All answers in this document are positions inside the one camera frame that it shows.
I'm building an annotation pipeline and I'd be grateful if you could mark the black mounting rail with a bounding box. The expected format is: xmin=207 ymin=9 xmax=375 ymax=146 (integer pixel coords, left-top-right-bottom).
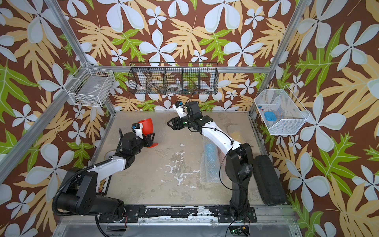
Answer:
xmin=99 ymin=205 xmax=257 ymax=224

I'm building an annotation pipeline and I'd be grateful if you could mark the white tape roll in basket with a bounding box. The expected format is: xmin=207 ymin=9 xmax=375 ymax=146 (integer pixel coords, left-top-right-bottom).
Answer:
xmin=166 ymin=84 xmax=182 ymax=91

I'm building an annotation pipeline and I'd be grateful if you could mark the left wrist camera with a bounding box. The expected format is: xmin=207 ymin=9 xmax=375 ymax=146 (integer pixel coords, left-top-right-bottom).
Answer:
xmin=132 ymin=123 xmax=143 ymax=139

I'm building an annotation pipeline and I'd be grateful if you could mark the red wine glass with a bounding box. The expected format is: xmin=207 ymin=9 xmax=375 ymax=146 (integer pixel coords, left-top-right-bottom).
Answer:
xmin=138 ymin=118 xmax=158 ymax=148

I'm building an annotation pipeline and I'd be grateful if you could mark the white wire basket left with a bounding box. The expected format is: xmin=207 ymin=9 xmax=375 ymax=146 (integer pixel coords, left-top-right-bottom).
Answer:
xmin=65 ymin=67 xmax=115 ymax=108

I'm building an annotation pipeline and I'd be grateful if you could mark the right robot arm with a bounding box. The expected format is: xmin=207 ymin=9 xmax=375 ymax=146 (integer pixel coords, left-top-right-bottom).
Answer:
xmin=167 ymin=101 xmax=253 ymax=221

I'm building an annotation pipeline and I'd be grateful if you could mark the bubble wrapped blue glass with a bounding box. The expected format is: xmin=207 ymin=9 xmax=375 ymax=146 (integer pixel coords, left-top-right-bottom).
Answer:
xmin=200 ymin=137 xmax=221 ymax=183

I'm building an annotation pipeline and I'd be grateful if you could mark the bubble wrapped orange glass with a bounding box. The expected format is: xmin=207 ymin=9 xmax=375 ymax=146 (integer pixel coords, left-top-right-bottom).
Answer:
xmin=218 ymin=148 xmax=226 ymax=167

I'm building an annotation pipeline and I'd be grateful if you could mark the black wire basket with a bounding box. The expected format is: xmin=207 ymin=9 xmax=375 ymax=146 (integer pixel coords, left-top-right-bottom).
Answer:
xmin=126 ymin=62 xmax=219 ymax=95

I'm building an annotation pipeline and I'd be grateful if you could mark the blue object in basket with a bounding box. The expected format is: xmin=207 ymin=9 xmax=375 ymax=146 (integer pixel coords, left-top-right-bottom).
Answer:
xmin=264 ymin=111 xmax=277 ymax=121

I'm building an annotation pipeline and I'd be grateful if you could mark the bubble wrapped yellow glass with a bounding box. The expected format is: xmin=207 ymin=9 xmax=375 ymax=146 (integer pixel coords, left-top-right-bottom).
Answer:
xmin=227 ymin=124 xmax=247 ymax=144

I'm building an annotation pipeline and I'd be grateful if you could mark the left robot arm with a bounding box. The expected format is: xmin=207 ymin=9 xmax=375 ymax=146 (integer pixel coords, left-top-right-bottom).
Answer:
xmin=52 ymin=130 xmax=155 ymax=220

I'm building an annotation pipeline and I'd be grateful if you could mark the yellow tape roll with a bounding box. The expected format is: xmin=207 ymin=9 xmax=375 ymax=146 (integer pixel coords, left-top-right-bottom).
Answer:
xmin=104 ymin=150 xmax=116 ymax=160

